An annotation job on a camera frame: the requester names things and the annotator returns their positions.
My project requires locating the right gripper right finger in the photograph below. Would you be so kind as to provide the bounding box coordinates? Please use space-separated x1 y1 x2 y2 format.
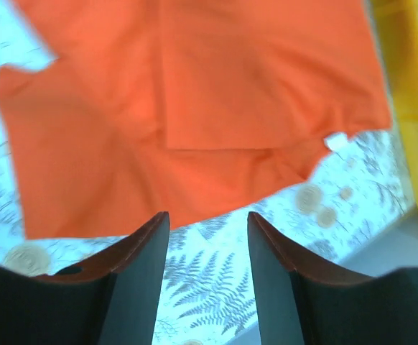
248 212 418 344

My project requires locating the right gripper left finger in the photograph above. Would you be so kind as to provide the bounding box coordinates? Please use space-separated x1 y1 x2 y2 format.
0 212 169 344

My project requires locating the orange t shirt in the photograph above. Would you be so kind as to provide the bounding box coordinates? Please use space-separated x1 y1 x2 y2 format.
0 0 391 239

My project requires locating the floral table mat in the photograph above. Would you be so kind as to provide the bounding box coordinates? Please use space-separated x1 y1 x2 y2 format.
0 1 414 344

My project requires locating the yellow plastic tray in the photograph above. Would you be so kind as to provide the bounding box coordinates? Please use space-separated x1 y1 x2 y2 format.
371 1 418 208

